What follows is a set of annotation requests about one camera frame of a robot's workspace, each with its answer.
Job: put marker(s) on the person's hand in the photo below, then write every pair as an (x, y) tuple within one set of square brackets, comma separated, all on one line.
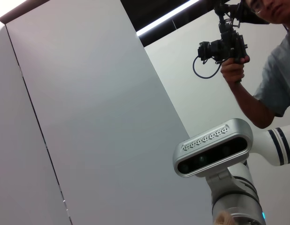
[(233, 70)]

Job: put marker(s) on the black video camera rig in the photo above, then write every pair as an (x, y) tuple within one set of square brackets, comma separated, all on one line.
[(227, 44)]

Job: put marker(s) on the khaki canvas food bag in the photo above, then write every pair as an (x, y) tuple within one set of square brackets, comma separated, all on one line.
[(221, 219)]

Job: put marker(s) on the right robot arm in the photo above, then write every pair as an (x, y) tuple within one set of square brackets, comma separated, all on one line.
[(236, 189)]

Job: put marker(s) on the person in grey shirt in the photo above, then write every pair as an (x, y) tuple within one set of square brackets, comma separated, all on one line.
[(281, 70)]

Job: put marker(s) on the white ceiling light strip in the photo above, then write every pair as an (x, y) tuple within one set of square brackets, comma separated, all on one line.
[(163, 17)]

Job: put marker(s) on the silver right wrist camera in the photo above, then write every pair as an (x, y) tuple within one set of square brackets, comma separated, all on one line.
[(213, 150)]

